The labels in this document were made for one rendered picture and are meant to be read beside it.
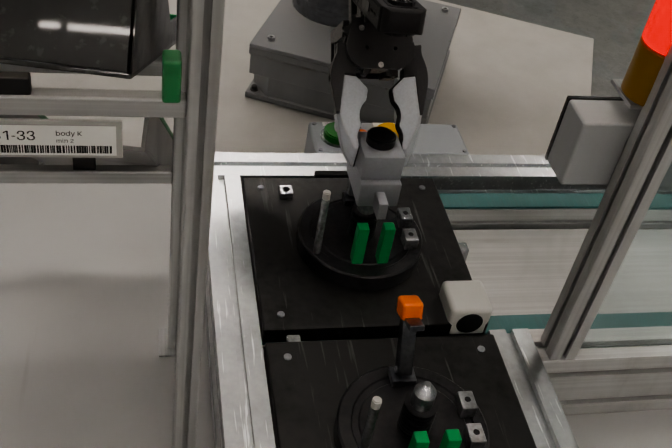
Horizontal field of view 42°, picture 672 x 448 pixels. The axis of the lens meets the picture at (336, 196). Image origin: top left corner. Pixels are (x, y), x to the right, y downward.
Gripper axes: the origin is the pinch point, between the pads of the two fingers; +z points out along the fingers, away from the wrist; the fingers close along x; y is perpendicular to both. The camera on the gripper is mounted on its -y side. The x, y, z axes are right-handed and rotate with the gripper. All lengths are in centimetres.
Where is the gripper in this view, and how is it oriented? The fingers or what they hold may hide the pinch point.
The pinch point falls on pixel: (379, 153)
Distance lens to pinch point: 90.9
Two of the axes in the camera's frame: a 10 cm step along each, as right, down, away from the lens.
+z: 0.1, 10.0, -0.1
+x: -9.8, 0.0, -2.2
